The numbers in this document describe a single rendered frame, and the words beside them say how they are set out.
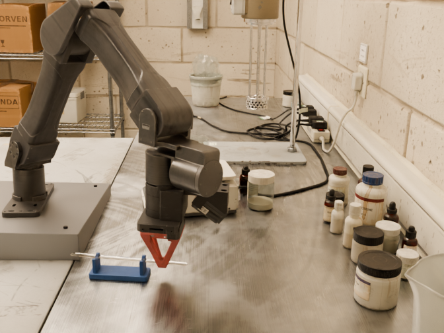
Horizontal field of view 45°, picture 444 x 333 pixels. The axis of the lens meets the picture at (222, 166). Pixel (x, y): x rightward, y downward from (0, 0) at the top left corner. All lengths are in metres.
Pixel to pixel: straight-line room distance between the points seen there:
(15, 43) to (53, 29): 2.43
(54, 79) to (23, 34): 2.37
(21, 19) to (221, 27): 1.20
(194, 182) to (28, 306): 0.33
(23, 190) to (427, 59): 0.86
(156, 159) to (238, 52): 2.78
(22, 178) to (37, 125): 0.13
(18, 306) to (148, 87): 0.39
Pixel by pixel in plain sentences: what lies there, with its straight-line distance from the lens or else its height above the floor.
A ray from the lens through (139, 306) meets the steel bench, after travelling 0.86.
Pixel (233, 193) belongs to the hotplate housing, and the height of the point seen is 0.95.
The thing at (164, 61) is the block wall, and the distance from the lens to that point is 3.58.
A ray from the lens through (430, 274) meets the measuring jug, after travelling 0.75.
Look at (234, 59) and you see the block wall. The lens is 3.58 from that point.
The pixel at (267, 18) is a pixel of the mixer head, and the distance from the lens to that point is 1.49.
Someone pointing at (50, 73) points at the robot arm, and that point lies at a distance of 1.00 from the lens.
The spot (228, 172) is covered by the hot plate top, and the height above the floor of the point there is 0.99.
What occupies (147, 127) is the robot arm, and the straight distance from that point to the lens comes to 0.81.
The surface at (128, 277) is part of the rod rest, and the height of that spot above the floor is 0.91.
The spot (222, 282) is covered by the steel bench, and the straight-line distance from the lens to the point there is 0.92.
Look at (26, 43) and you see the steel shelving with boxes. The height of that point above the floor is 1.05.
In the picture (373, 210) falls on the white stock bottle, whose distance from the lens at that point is 1.12.
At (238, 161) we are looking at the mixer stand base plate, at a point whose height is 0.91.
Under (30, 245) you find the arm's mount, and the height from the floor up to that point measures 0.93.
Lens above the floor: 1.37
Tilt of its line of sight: 18 degrees down
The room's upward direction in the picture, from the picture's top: 1 degrees clockwise
